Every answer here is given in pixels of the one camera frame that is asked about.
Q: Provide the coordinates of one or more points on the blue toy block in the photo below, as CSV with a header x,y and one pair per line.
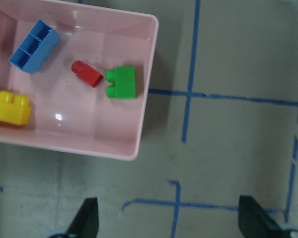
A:
x,y
35,48

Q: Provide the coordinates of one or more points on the red toy block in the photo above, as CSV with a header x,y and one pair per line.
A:
x,y
86,73

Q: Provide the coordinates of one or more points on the brown paper table cover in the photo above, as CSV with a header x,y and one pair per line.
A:
x,y
221,121

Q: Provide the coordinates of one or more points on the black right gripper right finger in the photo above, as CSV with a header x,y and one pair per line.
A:
x,y
255,222

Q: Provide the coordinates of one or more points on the pink plastic box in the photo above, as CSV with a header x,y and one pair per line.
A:
x,y
67,114

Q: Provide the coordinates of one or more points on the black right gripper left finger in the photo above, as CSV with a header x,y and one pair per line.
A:
x,y
85,224

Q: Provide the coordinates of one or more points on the yellow toy block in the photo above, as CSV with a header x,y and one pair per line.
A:
x,y
14,109

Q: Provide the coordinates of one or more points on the green toy block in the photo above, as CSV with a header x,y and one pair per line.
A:
x,y
122,82

